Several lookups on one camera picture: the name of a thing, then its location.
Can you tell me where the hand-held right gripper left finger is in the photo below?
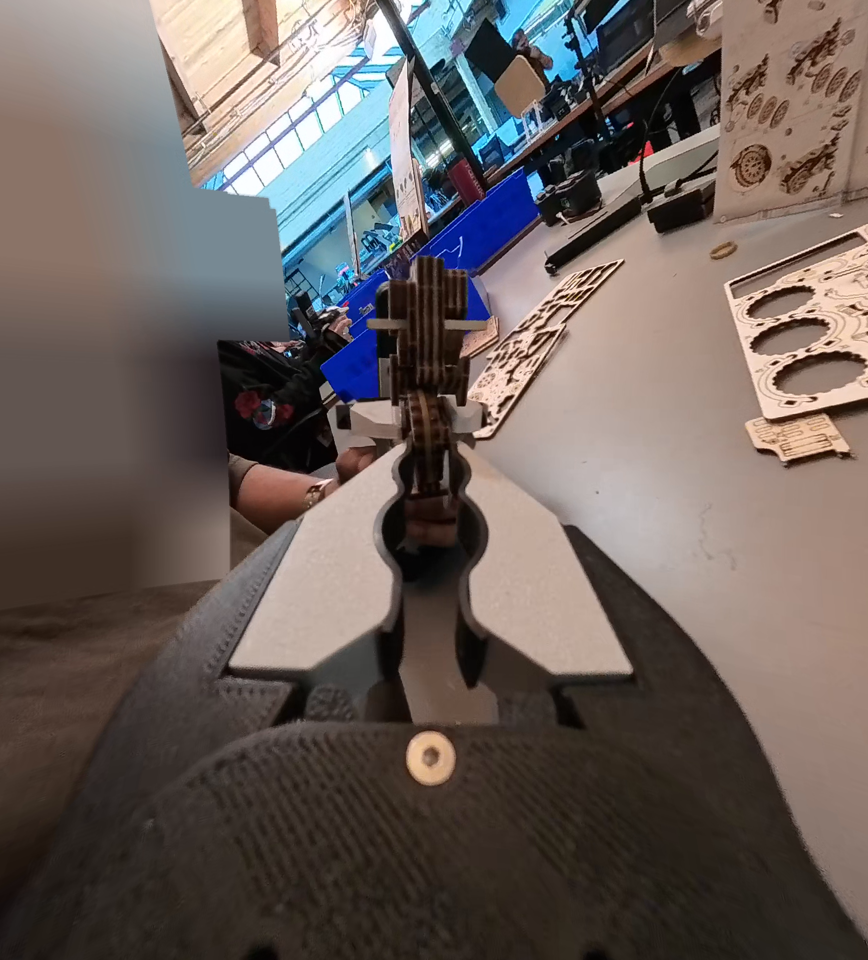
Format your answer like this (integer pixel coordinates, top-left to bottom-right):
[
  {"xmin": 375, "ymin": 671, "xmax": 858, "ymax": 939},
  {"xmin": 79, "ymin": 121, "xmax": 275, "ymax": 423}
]
[{"xmin": 228, "ymin": 441, "xmax": 408, "ymax": 680}]

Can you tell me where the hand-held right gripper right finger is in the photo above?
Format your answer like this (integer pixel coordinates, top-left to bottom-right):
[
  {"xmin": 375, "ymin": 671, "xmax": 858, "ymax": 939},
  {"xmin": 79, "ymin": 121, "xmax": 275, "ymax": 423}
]
[{"xmin": 449, "ymin": 442, "xmax": 635, "ymax": 704}]

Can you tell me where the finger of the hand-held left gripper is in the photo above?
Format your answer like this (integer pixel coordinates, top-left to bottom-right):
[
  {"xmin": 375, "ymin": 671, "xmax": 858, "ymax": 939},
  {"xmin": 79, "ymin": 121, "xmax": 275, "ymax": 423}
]
[
  {"xmin": 336, "ymin": 401, "xmax": 406, "ymax": 451},
  {"xmin": 449, "ymin": 403, "xmax": 487, "ymax": 451}
]

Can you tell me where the wooden model vehicle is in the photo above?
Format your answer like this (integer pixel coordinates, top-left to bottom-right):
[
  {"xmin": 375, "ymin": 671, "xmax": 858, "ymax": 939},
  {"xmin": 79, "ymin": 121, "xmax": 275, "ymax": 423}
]
[{"xmin": 366, "ymin": 256, "xmax": 499, "ymax": 520}]

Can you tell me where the person's left forearm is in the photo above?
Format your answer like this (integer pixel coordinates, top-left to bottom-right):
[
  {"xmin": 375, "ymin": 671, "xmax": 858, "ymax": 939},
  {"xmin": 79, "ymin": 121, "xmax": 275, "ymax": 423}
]
[{"xmin": 230, "ymin": 457, "xmax": 330, "ymax": 535}]

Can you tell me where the grey desk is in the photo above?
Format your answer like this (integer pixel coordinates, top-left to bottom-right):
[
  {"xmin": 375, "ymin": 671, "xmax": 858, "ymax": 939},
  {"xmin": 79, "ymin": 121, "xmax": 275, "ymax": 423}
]
[{"xmin": 374, "ymin": 123, "xmax": 868, "ymax": 960}]

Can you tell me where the large black desk monitor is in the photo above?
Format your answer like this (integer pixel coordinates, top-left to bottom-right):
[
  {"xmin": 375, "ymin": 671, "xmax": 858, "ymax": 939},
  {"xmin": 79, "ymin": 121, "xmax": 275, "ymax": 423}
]
[{"xmin": 651, "ymin": 0, "xmax": 724, "ymax": 39}]

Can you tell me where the person's left hand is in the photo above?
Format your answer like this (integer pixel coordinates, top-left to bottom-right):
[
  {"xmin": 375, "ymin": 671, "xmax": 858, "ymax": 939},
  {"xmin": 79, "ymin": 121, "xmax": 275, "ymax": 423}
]
[{"xmin": 336, "ymin": 444, "xmax": 461, "ymax": 550}]

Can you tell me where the blue plastic bin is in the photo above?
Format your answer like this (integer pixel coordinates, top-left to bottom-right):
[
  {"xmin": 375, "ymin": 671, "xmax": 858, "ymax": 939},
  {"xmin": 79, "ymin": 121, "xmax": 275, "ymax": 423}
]
[
  {"xmin": 320, "ymin": 277, "xmax": 492, "ymax": 403},
  {"xmin": 419, "ymin": 168, "xmax": 542, "ymax": 276}
]

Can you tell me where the wooden sheet with gear parts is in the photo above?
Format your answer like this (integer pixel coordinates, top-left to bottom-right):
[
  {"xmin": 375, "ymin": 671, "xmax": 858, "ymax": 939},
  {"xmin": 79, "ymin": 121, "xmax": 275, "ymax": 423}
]
[{"xmin": 471, "ymin": 324, "xmax": 569, "ymax": 441}]

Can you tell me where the dark brown wooden sheet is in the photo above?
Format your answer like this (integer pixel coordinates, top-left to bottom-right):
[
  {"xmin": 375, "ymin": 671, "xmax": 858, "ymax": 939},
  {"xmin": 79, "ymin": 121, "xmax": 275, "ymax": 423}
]
[{"xmin": 460, "ymin": 316, "xmax": 501, "ymax": 360}]

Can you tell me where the dark red cylinder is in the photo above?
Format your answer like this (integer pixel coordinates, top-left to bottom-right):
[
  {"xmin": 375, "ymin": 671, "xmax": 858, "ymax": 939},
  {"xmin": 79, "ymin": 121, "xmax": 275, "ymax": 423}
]
[{"xmin": 448, "ymin": 156, "xmax": 488, "ymax": 206}]

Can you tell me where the standing white display board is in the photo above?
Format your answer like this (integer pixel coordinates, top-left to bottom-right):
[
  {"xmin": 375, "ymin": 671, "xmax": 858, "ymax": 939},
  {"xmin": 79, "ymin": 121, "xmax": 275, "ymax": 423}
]
[{"xmin": 388, "ymin": 57, "xmax": 429, "ymax": 236}]

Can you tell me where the black flat case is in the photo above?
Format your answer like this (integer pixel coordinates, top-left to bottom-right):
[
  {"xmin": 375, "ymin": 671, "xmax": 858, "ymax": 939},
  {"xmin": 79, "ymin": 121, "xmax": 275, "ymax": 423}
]
[{"xmin": 543, "ymin": 195, "xmax": 645, "ymax": 276}]

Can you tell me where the black metal pole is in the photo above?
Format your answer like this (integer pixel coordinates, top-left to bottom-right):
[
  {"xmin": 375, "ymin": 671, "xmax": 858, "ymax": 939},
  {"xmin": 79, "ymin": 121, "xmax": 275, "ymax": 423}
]
[{"xmin": 374, "ymin": 0, "xmax": 489, "ymax": 190}]

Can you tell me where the tan backed monitor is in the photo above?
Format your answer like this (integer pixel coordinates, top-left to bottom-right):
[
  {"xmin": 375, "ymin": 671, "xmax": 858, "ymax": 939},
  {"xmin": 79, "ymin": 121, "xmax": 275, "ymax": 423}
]
[{"xmin": 491, "ymin": 53, "xmax": 548, "ymax": 116}]

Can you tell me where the person's brown shirt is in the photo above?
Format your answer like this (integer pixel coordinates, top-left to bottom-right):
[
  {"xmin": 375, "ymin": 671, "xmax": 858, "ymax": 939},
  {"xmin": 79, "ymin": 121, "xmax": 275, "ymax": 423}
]
[{"xmin": 0, "ymin": 581, "xmax": 211, "ymax": 960}]

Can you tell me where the small wooden part sheet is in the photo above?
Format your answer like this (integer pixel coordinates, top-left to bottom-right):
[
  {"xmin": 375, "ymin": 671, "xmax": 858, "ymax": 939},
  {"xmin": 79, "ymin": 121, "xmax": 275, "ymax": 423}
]
[{"xmin": 744, "ymin": 411, "xmax": 852, "ymax": 468}]

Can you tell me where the black box with red print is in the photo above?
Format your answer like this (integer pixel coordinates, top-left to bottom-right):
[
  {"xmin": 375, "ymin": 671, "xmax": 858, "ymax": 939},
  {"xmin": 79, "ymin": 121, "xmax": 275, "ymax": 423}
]
[{"xmin": 647, "ymin": 183, "xmax": 717, "ymax": 234}]

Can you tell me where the long wooden workbench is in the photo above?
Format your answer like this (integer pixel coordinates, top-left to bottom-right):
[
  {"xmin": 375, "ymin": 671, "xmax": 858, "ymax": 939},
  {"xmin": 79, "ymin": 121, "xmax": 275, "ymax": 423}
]
[{"xmin": 482, "ymin": 37, "xmax": 705, "ymax": 185}]

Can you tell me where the tan curved board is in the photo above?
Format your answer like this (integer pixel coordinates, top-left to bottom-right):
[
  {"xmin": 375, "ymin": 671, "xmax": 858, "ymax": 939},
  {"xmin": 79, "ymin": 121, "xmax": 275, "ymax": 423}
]
[{"xmin": 662, "ymin": 30, "xmax": 724, "ymax": 70}]

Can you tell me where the assembly instruction sheet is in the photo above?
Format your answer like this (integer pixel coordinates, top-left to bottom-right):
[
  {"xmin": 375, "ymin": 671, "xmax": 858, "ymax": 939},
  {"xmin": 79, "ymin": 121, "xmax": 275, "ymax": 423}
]
[{"xmin": 713, "ymin": 0, "xmax": 868, "ymax": 225}]

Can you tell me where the black camera device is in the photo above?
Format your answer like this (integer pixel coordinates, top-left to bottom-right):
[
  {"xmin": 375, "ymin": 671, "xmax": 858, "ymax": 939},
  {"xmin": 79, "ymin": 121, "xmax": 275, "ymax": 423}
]
[{"xmin": 536, "ymin": 170, "xmax": 602, "ymax": 227}]

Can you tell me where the black cable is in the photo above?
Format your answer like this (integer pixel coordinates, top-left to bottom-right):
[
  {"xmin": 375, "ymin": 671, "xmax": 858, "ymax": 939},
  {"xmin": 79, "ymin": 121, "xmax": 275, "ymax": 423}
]
[{"xmin": 638, "ymin": 43, "xmax": 684, "ymax": 205}]

